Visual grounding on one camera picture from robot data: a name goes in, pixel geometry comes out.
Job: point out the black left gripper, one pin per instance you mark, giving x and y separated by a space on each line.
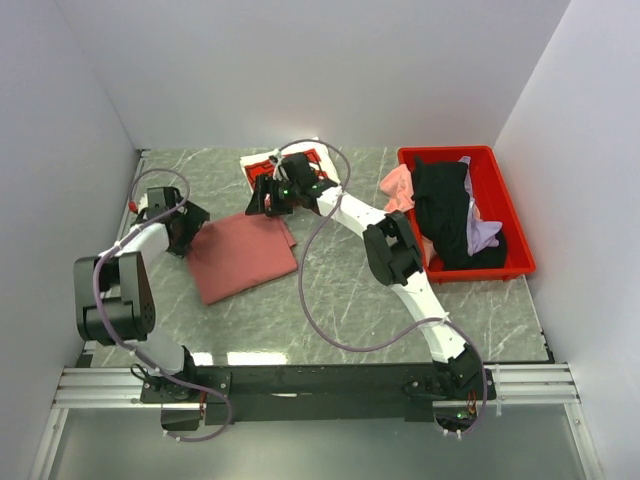
194 218

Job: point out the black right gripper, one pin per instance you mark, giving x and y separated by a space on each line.
265 184

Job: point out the red white Coca-Cola shirt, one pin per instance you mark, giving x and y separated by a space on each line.
257 164

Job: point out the dusty rose t-shirt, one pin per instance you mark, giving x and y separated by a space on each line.
239 252

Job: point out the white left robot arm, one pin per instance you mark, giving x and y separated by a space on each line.
113 294

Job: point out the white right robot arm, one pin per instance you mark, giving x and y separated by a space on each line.
393 256

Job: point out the light salmon pink shirt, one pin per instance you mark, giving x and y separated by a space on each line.
398 187

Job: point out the black shirt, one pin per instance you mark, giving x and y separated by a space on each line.
441 206

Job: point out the black base crossbar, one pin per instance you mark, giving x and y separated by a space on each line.
313 392

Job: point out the lavender shirt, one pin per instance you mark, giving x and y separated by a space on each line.
480 234

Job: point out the red plastic bin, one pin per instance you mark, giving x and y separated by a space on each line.
494 201

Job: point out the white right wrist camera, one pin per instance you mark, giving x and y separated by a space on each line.
276 158

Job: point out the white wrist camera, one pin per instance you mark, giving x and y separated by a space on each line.
276 158
138 207

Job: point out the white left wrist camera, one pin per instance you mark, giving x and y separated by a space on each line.
138 207

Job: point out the aluminium rail frame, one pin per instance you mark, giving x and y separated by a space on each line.
99 429

